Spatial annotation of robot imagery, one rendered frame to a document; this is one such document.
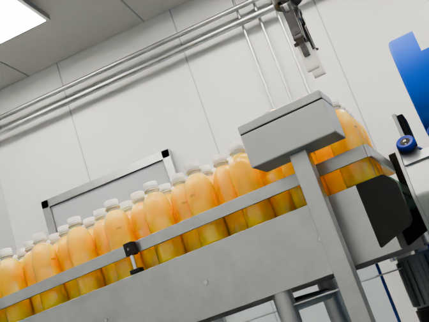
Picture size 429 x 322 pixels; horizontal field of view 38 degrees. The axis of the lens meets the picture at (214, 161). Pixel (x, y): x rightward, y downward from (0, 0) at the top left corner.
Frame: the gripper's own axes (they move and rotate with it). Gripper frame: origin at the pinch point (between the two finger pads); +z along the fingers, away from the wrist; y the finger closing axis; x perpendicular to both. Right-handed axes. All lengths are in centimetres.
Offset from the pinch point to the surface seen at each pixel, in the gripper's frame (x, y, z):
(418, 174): -12.0, 3.3, 34.5
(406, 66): -19.2, 2.0, 10.5
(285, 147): 9.4, -18.0, 21.5
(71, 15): 201, 249, -218
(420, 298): 3, 42, 62
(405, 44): -21.1, 4.9, 4.6
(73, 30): 214, 269, -218
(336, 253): 8.0, -15.0, 45.7
